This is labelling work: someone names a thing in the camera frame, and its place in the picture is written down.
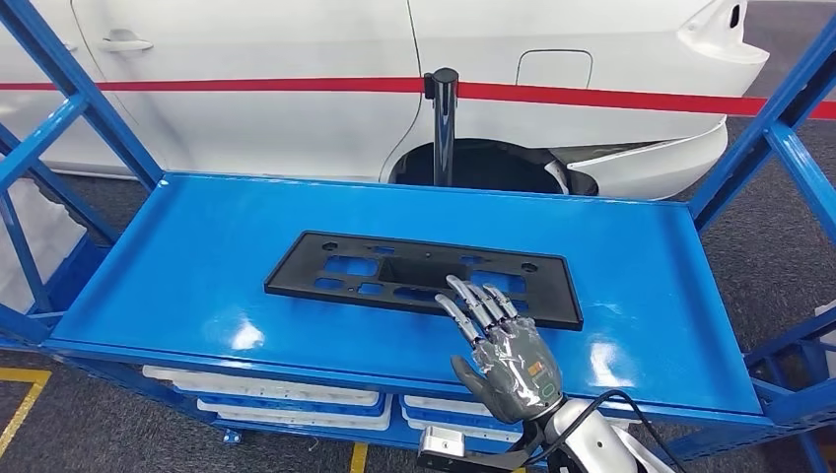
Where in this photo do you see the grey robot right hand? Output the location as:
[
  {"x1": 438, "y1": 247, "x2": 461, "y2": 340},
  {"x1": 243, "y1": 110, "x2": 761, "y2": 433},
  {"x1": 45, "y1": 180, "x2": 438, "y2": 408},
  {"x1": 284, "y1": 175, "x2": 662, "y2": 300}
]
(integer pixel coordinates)
[{"x1": 434, "y1": 274, "x2": 564, "y2": 426}]

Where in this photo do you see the black plastic plate part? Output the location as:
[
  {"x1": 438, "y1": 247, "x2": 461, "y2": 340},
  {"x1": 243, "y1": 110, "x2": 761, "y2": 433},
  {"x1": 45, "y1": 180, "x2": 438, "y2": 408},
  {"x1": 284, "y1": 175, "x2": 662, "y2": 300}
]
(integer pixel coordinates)
[{"x1": 264, "y1": 230, "x2": 585, "y2": 332}]

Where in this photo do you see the blue metal shelf rack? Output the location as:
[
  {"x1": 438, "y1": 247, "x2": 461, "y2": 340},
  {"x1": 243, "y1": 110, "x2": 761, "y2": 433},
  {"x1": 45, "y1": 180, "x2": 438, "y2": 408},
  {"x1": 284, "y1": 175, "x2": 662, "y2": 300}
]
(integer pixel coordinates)
[
  {"x1": 0, "y1": 0, "x2": 836, "y2": 473},
  {"x1": 0, "y1": 232, "x2": 115, "y2": 354}
]

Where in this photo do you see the blue plastic crate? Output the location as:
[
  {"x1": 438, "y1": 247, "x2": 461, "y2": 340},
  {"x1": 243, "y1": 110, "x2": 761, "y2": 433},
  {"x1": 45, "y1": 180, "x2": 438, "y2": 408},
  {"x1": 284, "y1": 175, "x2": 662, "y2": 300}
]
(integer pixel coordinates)
[
  {"x1": 401, "y1": 407, "x2": 523, "y2": 436},
  {"x1": 195, "y1": 391, "x2": 387, "y2": 419}
]

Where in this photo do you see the white car body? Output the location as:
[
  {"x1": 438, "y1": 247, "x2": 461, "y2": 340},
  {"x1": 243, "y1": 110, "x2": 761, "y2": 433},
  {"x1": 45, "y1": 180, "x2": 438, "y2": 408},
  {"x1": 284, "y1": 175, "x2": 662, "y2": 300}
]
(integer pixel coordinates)
[{"x1": 0, "y1": 0, "x2": 772, "y2": 202}]

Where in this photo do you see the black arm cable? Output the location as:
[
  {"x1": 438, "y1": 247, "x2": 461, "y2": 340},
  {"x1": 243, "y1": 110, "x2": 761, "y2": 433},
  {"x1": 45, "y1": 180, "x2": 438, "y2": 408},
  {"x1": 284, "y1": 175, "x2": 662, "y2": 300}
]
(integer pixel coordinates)
[{"x1": 522, "y1": 389, "x2": 687, "y2": 473}]

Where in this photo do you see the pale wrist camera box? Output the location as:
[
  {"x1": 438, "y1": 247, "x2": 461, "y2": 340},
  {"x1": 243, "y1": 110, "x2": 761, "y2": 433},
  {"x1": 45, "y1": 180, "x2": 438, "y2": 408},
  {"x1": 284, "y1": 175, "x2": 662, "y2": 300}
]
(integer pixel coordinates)
[{"x1": 416, "y1": 425, "x2": 468, "y2": 459}]

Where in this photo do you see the black stanchion post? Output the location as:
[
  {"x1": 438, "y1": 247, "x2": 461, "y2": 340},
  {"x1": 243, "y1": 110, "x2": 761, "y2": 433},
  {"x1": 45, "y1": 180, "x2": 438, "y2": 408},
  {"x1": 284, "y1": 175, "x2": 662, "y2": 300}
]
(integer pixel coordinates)
[{"x1": 423, "y1": 67, "x2": 460, "y2": 188}]

